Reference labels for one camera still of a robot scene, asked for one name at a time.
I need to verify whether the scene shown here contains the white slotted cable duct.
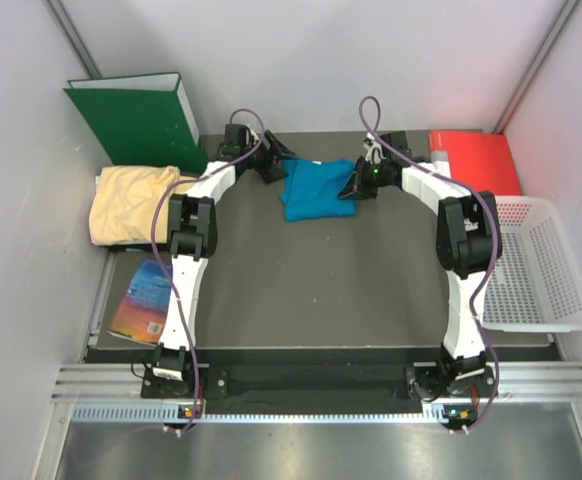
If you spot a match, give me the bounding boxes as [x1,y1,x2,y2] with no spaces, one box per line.
[70,402,477,424]

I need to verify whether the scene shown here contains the green ring binder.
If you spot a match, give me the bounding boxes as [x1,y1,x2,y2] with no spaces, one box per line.
[64,72,208,174]

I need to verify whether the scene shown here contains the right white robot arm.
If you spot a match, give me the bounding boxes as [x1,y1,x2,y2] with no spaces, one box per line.
[338,132,502,402]

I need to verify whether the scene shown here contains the purple cable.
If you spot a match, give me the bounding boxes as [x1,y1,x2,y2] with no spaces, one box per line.
[358,96,503,434]
[149,108,267,436]

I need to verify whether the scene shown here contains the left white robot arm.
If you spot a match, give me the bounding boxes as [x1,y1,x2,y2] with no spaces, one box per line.
[142,123,291,401]

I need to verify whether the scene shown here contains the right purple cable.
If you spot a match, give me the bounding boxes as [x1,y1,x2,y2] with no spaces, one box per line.
[358,96,503,434]

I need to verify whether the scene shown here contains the blue t shirt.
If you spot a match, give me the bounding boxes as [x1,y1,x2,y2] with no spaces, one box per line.
[279,159,356,222]

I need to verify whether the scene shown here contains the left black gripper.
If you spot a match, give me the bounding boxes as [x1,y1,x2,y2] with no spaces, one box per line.
[240,130,298,183]

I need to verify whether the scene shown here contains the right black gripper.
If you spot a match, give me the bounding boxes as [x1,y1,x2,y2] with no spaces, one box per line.
[337,157,389,202]

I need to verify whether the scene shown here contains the red folder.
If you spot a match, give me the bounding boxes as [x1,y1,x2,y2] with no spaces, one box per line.
[429,130,522,196]

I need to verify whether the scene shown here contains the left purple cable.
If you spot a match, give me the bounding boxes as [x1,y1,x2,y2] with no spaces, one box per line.
[149,108,267,436]

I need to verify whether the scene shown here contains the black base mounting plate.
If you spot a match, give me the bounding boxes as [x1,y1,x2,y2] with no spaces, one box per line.
[142,362,495,406]

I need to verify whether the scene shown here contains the colourful book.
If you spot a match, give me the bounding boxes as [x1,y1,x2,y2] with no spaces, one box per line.
[108,257,171,345]

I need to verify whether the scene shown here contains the cream t shirt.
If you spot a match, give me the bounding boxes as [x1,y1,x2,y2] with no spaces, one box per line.
[88,166,194,246]

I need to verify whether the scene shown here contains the aluminium rail frame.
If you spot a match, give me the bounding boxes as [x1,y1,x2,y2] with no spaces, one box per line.
[52,361,582,403]

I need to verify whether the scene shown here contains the white plastic basket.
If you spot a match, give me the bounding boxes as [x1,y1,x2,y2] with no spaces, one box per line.
[483,196,582,334]

